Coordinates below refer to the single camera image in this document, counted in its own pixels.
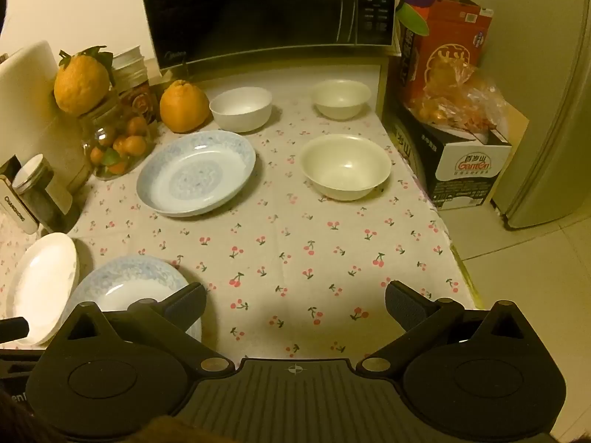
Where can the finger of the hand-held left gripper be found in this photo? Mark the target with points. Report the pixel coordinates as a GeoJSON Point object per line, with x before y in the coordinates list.
{"type": "Point", "coordinates": [14, 330]}

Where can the plain white plate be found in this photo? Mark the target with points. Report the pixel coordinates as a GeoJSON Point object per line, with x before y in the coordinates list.
{"type": "Point", "coordinates": [41, 281]}

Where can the plastic bag of fruit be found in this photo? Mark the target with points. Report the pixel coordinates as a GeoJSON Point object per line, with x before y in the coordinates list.
{"type": "Point", "coordinates": [461, 97]}

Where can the black and white carton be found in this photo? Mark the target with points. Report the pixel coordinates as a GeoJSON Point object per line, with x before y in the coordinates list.
{"type": "Point", "coordinates": [461, 170]}

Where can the large orange with leaves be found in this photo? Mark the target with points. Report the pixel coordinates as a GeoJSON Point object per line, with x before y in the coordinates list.
{"type": "Point", "coordinates": [81, 83]}

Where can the large cream bowl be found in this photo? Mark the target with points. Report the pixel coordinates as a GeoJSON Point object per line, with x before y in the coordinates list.
{"type": "Point", "coordinates": [346, 170]}

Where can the black microwave oven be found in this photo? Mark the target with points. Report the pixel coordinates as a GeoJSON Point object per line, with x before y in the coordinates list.
{"type": "Point", "coordinates": [254, 4]}

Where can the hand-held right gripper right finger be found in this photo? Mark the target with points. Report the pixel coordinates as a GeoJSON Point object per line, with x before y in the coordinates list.
{"type": "Point", "coordinates": [401, 304]}

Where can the white kitchen appliance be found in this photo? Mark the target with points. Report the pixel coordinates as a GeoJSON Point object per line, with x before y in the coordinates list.
{"type": "Point", "coordinates": [27, 92]}

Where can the grey refrigerator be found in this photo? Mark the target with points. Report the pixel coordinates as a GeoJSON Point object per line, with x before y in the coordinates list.
{"type": "Point", "coordinates": [545, 147]}

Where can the small jar with metal lid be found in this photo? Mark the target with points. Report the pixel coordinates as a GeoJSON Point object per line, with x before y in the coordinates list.
{"type": "Point", "coordinates": [32, 177]}

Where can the white bowl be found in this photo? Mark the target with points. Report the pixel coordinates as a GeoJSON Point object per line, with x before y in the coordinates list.
{"type": "Point", "coordinates": [240, 120]}

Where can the small cream bowl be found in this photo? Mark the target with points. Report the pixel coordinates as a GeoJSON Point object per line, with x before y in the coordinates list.
{"type": "Point", "coordinates": [339, 108]}

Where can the red label jar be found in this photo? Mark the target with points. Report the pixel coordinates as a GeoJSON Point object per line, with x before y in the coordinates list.
{"type": "Point", "coordinates": [134, 97]}

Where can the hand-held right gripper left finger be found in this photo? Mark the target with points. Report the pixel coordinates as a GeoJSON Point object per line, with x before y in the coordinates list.
{"type": "Point", "coordinates": [184, 302]}

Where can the orange cardboard box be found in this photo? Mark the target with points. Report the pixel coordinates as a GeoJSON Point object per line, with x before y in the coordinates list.
{"type": "Point", "coordinates": [448, 41]}

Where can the cherry print tablecloth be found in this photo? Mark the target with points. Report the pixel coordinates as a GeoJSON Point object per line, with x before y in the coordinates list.
{"type": "Point", "coordinates": [286, 249]}

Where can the purple and green toy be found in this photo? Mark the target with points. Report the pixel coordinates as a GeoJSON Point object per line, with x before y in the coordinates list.
{"type": "Point", "coordinates": [413, 16]}

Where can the glass jar of kumquats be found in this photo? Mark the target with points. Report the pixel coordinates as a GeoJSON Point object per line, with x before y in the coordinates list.
{"type": "Point", "coordinates": [115, 147]}

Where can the blue patterned plate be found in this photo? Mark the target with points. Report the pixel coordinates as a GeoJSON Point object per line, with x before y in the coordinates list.
{"type": "Point", "coordinates": [129, 286]}
{"type": "Point", "coordinates": [194, 175]}

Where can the large leafless orange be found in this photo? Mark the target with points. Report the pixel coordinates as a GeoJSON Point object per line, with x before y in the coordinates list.
{"type": "Point", "coordinates": [182, 108]}

